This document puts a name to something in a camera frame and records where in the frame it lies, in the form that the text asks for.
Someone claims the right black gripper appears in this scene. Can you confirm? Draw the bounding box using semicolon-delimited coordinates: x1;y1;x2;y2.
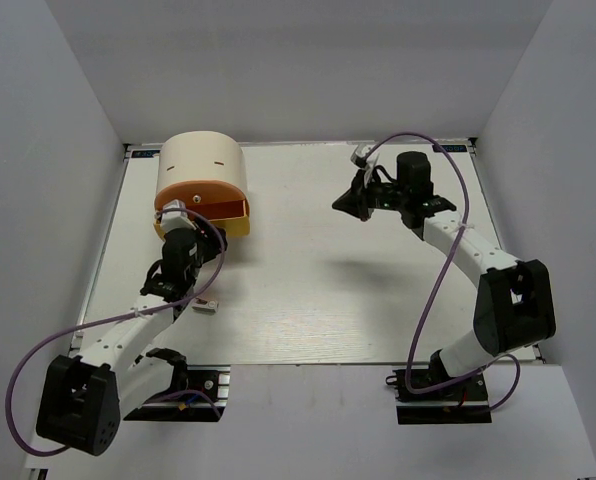
334;167;410;222

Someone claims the pink white mini stapler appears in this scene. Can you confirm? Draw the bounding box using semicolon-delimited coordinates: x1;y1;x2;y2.
190;298;219;315

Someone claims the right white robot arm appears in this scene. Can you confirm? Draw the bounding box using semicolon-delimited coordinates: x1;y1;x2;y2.
332;151;556;399

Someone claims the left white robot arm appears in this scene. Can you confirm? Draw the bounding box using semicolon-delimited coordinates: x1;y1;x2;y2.
36;223;227;456

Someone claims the cream cylindrical drawer organizer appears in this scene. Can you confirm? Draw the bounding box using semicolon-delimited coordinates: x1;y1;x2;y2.
156;131;249;218

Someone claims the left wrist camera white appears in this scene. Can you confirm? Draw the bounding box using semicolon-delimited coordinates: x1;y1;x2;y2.
159;200;193;235

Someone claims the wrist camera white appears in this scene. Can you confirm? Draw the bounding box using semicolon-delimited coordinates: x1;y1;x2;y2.
350;144;379;172
159;200;193;235

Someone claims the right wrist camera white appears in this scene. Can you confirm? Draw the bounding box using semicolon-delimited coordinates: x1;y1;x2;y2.
350;144;379;172

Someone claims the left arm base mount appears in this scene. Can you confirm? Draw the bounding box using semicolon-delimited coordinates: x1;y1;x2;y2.
124;366;231;423

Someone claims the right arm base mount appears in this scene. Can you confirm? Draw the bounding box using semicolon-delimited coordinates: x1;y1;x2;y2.
385;369;492;425

